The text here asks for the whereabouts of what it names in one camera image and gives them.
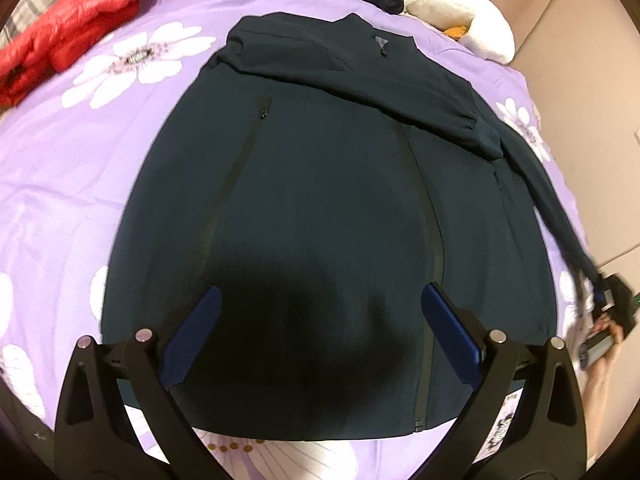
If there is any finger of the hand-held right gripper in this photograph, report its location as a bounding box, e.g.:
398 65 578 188
592 282 616 312

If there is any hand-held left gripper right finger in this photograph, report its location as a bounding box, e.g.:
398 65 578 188
421 282 588 480

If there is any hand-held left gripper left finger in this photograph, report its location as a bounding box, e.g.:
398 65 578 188
52 285 223 480

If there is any dark navy zip jacket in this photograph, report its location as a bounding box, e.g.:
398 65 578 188
100 12 603 443

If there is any person's right forearm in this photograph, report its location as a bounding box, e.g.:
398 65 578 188
581 355 615 463

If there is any person's right hand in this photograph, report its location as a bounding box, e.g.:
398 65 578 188
592 312 625 347

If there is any purple floral bedsheet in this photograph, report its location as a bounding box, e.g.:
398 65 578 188
0 0 601 480

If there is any white plush toy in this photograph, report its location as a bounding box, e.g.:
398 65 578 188
402 0 516 63

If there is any red puffer jacket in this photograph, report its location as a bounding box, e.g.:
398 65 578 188
0 0 175 107

